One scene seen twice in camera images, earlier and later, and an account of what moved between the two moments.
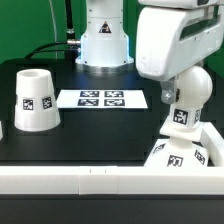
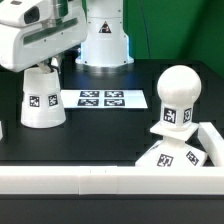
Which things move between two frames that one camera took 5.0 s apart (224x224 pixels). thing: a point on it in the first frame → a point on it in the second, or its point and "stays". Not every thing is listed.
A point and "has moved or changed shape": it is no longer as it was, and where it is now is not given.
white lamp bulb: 195,89 has moved or changed shape
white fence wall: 121,180 stays
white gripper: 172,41 → 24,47
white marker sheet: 103,98 stays
